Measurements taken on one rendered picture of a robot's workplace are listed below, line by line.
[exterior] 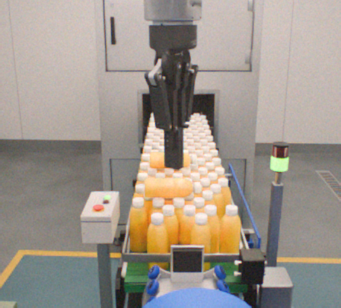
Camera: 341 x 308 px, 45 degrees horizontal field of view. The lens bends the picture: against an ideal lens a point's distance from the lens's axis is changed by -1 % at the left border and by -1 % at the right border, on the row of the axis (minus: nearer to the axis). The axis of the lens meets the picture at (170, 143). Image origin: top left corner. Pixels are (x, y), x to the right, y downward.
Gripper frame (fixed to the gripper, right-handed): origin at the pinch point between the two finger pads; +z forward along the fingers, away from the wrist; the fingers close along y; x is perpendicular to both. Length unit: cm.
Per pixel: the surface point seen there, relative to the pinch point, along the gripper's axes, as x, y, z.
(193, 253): 17, 37, 46
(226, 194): 26, 80, 46
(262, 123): 140, 441, 114
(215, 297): -8.8, -0.3, 26.5
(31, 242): 214, 127, 151
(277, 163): 8, 86, 32
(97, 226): 49, 31, 43
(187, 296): -4.6, -3.0, 26.3
